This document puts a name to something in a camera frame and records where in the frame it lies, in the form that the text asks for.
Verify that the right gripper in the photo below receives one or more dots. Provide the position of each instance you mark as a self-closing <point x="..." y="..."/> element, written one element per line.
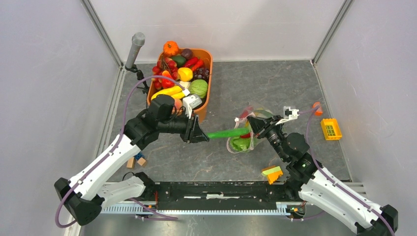
<point x="260" y="126"/>

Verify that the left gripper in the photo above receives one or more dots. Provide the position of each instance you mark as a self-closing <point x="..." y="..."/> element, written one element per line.
<point x="193" y="134"/>

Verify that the clear zip top bag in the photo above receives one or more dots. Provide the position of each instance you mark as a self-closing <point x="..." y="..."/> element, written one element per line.
<point x="258" y="111"/>

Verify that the green zucchini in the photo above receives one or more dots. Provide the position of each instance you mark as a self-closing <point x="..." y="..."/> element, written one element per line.
<point x="228" y="133"/>

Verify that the green napa cabbage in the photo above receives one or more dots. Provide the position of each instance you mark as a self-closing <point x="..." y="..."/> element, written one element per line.
<point x="238" y="144"/>

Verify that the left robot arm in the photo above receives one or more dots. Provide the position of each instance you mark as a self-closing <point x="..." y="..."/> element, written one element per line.
<point x="85" y="194"/>

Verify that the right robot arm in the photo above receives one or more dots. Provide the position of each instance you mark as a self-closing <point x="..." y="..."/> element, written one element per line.
<point x="310" y="181"/>

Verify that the peach fruit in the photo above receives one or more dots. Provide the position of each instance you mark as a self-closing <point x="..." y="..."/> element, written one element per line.
<point x="178" y="104"/>

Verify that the round green cabbage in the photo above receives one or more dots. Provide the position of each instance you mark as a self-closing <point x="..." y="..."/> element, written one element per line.
<point x="199" y="87"/>

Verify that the yellow orange toy block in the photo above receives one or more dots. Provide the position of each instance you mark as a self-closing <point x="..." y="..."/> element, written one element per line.
<point x="272" y="173"/>

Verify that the white cauliflower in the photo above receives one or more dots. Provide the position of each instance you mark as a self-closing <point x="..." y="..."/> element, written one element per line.
<point x="185" y="84"/>

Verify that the orange round cap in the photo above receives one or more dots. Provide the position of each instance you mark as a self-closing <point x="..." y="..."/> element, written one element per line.
<point x="318" y="110"/>

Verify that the yellow bell pepper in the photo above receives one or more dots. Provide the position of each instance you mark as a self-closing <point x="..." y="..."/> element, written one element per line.
<point x="185" y="74"/>

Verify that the dark grape bunch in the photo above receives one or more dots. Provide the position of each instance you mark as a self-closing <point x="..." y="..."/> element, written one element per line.
<point x="201" y="74"/>

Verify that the wooden cube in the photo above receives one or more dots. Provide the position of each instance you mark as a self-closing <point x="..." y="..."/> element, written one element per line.
<point x="142" y="162"/>
<point x="131" y="163"/>

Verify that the blue toy brick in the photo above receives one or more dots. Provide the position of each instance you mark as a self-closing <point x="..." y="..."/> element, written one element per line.
<point x="138" y="156"/>

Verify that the yellow plastic crate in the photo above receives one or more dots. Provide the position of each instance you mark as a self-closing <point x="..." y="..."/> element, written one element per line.
<point x="331" y="129"/>

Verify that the green avocado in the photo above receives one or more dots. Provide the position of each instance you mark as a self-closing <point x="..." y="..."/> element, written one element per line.
<point x="179" y="60"/>

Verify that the dark purple onion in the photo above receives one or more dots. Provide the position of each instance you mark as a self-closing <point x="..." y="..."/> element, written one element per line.
<point x="187" y="54"/>

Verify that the orange mini pumpkin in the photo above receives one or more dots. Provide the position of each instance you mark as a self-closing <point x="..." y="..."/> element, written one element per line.
<point x="171" y="48"/>

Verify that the grey microphone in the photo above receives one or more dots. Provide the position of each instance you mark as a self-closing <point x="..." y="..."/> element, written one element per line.
<point x="137" y="42"/>

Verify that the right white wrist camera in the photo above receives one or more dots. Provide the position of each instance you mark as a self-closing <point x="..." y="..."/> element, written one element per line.
<point x="289" y="114"/>

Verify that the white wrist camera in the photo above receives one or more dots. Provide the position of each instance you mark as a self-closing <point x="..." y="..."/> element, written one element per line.
<point x="190" y="101"/>
<point x="289" y="114"/>

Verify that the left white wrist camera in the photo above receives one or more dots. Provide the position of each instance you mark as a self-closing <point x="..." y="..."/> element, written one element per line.
<point x="190" y="101"/>

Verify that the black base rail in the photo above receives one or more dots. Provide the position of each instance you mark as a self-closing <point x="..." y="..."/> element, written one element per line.
<point x="220" y="196"/>

